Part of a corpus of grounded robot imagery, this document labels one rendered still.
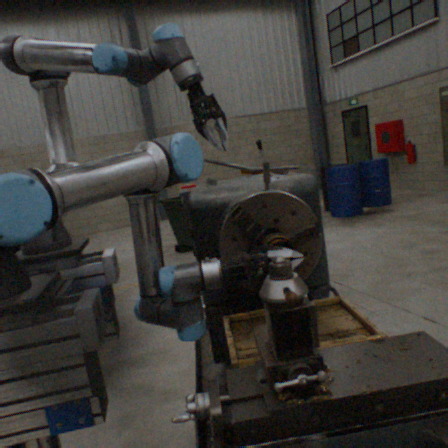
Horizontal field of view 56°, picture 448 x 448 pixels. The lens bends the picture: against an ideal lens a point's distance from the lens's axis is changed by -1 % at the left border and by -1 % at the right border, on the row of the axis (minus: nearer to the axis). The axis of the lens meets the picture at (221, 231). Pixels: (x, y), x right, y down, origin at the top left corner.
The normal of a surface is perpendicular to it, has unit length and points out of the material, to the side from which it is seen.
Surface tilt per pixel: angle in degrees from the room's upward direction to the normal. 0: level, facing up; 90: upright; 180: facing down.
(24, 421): 90
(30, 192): 91
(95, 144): 90
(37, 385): 90
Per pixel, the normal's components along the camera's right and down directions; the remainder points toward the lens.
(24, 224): 0.68, 0.04
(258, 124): 0.31, 0.11
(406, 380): -0.15, -0.97
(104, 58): -0.42, 0.22
